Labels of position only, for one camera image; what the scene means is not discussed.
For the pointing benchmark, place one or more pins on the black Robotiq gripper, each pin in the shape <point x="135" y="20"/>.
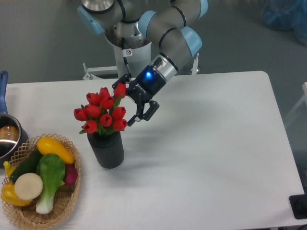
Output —
<point x="141" y="90"/>

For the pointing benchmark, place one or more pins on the red tulip bouquet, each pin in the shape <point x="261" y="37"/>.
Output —
<point x="103" y="115"/>

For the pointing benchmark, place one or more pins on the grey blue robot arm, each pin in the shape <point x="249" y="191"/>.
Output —
<point x="123" y="13"/>

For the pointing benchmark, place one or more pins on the dark grey ribbed vase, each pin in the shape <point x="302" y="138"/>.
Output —
<point x="108" y="150"/>

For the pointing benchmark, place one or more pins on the purple red radish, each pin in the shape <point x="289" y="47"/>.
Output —
<point x="71" y="174"/>

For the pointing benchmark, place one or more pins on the yellow squash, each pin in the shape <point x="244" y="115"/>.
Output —
<point x="48" y="145"/>

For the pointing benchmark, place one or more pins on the green bok choy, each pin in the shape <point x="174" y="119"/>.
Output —
<point x="51" y="169"/>

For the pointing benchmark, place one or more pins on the dark green cucumber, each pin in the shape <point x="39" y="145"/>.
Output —
<point x="29" y="165"/>

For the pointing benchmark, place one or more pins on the white round radish slice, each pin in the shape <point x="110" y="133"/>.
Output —
<point x="28" y="186"/>

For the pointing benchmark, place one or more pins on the yellow banana tip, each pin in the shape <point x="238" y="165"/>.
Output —
<point x="9" y="169"/>

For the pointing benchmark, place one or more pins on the blue plastic bag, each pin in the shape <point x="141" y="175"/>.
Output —
<point x="286" y="15"/>

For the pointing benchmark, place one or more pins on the yellow bell pepper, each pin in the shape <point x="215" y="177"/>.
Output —
<point x="9" y="196"/>

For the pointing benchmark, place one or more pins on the woven wicker basket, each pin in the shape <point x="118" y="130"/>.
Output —
<point x="26" y="218"/>

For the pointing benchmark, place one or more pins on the black device at table edge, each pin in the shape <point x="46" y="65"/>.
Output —
<point x="299" y="206"/>

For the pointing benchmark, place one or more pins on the blue handled saucepan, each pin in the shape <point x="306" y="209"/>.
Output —
<point x="12" y="135"/>

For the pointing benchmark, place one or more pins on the white frame at right edge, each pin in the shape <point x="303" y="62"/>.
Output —
<point x="299" y="106"/>

